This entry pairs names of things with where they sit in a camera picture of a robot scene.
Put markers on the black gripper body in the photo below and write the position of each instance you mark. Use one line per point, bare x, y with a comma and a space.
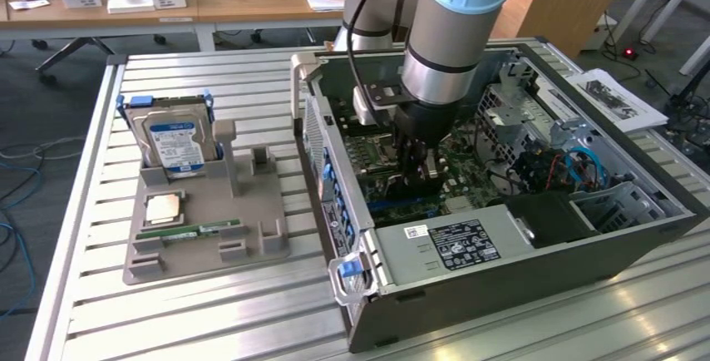
428, 122

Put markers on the green graphics card black cooler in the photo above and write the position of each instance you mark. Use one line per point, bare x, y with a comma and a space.
396, 188

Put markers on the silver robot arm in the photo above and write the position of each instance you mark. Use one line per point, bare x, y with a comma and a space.
449, 32

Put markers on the CPU socket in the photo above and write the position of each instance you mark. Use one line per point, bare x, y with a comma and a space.
384, 151

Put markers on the installed green RAM stick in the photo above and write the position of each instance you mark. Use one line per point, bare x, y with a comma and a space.
380, 171

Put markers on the green motherboard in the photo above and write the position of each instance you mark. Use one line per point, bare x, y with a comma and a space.
472, 161

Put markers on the blue expansion slot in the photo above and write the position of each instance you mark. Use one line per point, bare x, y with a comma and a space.
389, 205

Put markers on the silver chipset heatsink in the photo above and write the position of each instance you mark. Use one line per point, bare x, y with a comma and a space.
461, 205

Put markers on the perforated metal disk bay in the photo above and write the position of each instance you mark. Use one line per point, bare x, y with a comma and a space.
513, 128

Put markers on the grey power supply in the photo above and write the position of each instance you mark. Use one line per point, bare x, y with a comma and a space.
410, 253

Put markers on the black fan shroud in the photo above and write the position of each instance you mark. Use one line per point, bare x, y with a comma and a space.
549, 219

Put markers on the printed paper stack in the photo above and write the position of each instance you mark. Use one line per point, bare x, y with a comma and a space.
616, 103

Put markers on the dark grey PC case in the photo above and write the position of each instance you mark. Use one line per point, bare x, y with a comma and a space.
500, 307

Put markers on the wooden cabinet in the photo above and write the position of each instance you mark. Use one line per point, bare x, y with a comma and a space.
577, 11

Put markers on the open metal disk bay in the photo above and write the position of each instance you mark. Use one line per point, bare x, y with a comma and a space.
627, 207

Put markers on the loose green RAM stick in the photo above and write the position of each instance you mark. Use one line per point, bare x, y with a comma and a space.
209, 228

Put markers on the hard disk with blue rails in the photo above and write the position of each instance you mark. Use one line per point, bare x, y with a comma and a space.
169, 144

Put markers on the grey parts rack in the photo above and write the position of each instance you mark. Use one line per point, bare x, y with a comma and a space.
206, 261

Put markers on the copper-topped CPU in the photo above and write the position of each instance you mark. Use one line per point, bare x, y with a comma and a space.
164, 209

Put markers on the black tripod stand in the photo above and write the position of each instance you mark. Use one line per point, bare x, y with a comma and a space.
680, 101

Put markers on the white desk label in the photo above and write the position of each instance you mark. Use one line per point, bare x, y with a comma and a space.
178, 19

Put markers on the wooden desk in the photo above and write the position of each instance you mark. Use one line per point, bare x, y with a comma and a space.
84, 18

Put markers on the black desk leg with casters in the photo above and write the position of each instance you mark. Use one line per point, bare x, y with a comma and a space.
61, 54

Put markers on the white card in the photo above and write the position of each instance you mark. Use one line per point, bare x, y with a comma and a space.
29, 4

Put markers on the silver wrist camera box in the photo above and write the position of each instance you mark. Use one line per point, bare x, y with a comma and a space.
364, 111

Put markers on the red lit switch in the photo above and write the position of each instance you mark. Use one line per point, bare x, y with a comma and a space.
629, 53

